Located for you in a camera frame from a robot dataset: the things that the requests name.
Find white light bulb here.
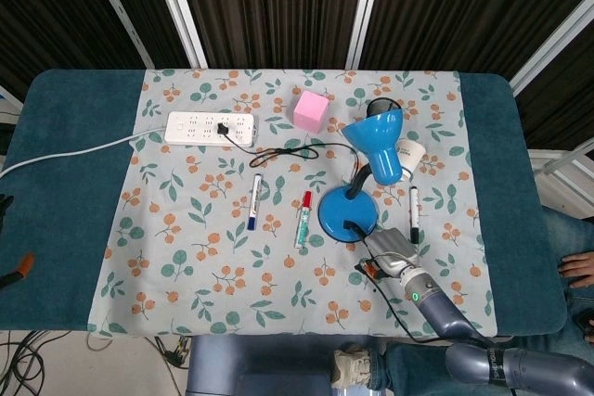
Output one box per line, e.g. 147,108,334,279
396,138,427,180

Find pink cube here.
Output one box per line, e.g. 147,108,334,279
291,90,329,132

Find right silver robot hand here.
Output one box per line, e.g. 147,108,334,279
342,221,421,282

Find black floor cables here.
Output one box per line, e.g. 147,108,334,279
0,330,71,396

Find white double frame post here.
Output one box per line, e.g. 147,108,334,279
148,0,208,68

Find teal table cover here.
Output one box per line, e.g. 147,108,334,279
0,69,570,337

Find white power strip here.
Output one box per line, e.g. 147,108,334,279
164,110,258,147

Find white aluminium rails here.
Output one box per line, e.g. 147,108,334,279
528,145,594,193

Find orange-handled clamp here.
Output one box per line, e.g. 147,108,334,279
0,251,36,290

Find black-capped whiteboard marker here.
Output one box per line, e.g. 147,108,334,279
408,185,422,245

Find floral orange-fruit tablecloth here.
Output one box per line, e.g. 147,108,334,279
86,67,498,339

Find beige sneaker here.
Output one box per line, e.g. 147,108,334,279
332,343,372,390

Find blue-capped whiteboard marker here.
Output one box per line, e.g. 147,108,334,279
246,173,264,232

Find blue desk lamp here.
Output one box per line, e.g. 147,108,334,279
317,108,405,244

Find bystander bare hand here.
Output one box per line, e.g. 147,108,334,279
558,251,594,289

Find black power cable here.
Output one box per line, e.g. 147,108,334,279
215,121,364,184

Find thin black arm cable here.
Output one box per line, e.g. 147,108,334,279
366,270,497,351

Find red-capped whiteboard marker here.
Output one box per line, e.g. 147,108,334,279
293,190,314,249

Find white power strip cable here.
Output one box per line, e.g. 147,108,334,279
0,131,168,179

